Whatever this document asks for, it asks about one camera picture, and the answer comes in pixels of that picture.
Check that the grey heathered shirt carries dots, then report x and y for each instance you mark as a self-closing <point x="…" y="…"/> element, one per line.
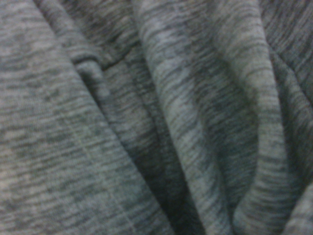
<point x="156" y="117"/>

